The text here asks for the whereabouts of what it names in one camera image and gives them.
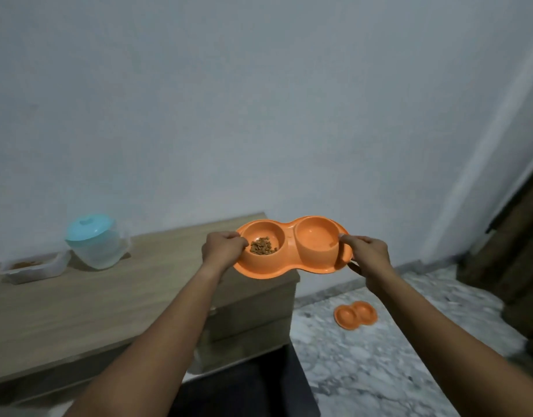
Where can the person's right hand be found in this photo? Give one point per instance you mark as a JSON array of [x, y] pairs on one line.
[[370, 256]]

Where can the person's left hand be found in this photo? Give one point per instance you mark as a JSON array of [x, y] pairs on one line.
[[220, 251]]

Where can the person's right thumb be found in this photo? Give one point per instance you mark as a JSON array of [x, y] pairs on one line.
[[349, 241]]

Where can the person's left thumb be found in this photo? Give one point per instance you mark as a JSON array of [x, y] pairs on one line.
[[236, 239]]

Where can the person's left forearm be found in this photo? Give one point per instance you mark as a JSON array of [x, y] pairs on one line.
[[149, 347]]

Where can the person's right forearm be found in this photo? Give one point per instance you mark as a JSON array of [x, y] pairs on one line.
[[453, 351]]

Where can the brown pet kibble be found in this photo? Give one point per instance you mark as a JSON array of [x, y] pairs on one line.
[[263, 246]]

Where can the small orange double pet bowl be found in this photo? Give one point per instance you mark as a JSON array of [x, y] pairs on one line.
[[355, 315]]

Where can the wooden drawer cabinet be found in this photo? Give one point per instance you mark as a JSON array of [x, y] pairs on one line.
[[131, 299]]

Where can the clear jug with blue lid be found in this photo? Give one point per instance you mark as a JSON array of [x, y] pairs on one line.
[[97, 241]]

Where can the black furniture piece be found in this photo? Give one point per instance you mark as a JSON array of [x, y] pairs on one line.
[[249, 386]]

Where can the brown curtain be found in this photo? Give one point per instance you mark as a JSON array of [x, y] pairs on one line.
[[510, 264]]

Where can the clear rectangular food container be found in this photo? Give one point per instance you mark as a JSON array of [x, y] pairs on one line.
[[33, 267]]

